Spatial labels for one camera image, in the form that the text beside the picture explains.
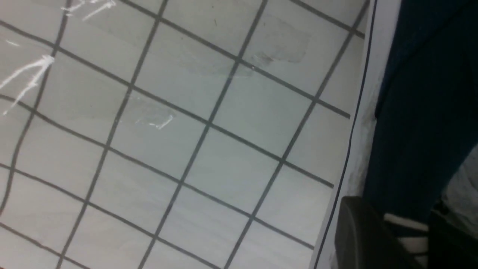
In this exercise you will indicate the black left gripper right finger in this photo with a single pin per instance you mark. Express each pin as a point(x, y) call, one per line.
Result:
point(450, 247)

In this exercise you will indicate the white grid tablecloth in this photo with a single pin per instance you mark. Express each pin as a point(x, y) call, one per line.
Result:
point(175, 134)

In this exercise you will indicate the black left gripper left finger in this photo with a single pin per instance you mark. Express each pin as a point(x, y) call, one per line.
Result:
point(362, 241)

